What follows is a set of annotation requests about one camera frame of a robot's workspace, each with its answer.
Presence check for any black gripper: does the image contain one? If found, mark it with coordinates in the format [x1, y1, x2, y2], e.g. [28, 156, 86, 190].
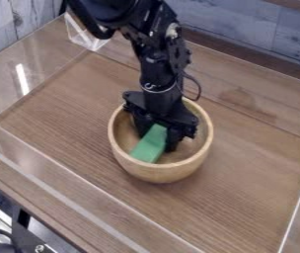
[122, 81, 199, 152]

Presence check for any green rectangular stick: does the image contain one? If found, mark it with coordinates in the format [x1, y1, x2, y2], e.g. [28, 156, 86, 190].
[130, 125, 167, 163]

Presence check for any round wooden bowl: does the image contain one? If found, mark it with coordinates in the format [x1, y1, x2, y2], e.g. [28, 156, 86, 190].
[108, 99, 215, 184]

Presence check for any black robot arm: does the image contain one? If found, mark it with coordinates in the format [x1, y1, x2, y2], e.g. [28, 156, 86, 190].
[68, 0, 199, 152]

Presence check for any clear acrylic enclosure wall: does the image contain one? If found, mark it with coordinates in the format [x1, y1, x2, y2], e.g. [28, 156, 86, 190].
[0, 20, 300, 253]

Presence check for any clear acrylic corner bracket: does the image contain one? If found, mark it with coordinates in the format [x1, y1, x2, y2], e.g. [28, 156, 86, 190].
[64, 13, 109, 51]

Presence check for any black table frame leg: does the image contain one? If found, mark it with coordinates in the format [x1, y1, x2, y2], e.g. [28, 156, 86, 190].
[12, 207, 57, 253]

